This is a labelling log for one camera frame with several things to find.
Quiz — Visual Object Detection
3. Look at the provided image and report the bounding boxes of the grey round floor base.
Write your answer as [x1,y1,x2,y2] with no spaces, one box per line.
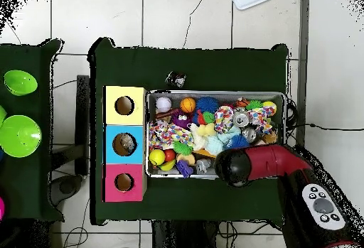
[50,173,84,207]

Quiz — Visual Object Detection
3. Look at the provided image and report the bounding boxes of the blue spiky rubber ball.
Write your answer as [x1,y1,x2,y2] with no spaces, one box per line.
[224,134,250,151]
[195,96,220,115]

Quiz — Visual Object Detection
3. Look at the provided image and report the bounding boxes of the thin black floor cable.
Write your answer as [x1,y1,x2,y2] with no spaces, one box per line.
[181,0,206,49]

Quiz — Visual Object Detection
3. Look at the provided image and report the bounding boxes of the colourful paper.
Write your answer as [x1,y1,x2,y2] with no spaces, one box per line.
[148,121,194,150]
[249,107,276,134]

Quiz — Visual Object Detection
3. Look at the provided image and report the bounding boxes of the crushed silver can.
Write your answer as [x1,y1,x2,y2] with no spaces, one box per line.
[232,109,250,128]

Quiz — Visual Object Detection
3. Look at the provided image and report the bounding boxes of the wooden box with three holes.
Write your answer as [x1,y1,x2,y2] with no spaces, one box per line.
[102,85,148,203]

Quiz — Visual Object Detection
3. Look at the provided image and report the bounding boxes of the dark green table cloth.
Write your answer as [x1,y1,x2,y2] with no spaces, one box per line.
[0,38,65,222]
[89,37,289,226]

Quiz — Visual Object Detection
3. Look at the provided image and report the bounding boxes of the purple spiky monster toy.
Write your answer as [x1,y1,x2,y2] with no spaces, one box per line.
[169,109,194,131]

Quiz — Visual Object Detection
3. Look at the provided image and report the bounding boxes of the crushed red black can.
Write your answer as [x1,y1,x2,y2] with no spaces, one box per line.
[164,70,188,89]

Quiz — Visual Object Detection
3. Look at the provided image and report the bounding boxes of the orange foam basketball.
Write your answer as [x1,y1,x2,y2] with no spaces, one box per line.
[179,97,197,114]

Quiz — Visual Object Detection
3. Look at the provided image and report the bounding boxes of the shallow wire mesh bin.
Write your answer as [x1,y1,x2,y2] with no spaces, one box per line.
[144,89,287,180]

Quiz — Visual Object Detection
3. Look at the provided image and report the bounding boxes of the crushed clear plastic bottle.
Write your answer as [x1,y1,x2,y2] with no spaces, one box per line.
[119,134,136,151]

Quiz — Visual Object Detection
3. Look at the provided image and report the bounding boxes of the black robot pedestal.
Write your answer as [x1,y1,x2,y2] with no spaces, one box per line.
[151,220,220,248]

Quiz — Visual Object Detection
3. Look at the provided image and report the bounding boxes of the black power cable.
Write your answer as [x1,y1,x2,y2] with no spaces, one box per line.
[287,122,364,131]

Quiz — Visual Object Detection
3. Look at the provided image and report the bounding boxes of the white foam baseball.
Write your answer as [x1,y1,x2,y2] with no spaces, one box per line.
[155,96,173,114]

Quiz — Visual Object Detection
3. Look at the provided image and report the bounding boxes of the white tray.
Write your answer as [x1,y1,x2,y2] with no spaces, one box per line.
[230,0,283,11]

